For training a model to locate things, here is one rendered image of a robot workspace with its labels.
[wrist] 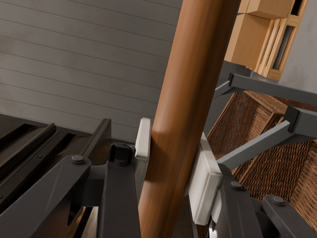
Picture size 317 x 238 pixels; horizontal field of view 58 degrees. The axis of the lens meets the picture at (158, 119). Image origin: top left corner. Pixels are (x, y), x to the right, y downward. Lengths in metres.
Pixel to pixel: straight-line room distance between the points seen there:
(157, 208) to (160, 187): 0.01
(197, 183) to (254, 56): 3.19
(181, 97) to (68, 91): 3.81
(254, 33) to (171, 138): 3.17
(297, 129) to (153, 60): 3.24
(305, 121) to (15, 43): 3.83
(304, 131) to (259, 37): 2.80
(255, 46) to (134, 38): 1.44
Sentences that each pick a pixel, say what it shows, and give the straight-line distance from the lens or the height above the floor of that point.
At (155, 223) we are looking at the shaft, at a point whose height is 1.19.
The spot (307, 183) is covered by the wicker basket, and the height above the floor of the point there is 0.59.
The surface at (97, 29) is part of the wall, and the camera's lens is 3.78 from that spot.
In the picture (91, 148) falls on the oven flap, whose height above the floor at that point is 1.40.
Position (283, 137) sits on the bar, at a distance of 0.57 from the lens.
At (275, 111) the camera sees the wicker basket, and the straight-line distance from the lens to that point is 1.18.
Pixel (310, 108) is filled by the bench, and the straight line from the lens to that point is 1.27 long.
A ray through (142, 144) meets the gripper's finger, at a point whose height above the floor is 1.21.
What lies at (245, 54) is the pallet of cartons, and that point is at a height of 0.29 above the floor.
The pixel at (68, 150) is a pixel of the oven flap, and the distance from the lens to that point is 1.59.
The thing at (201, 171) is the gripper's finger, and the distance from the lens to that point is 0.16.
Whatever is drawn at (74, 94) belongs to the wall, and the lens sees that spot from 3.94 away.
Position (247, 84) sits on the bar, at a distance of 1.02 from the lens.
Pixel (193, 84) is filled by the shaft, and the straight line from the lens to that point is 0.15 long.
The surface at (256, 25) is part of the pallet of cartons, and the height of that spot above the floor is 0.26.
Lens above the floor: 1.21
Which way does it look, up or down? 3 degrees down
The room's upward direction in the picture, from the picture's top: 77 degrees counter-clockwise
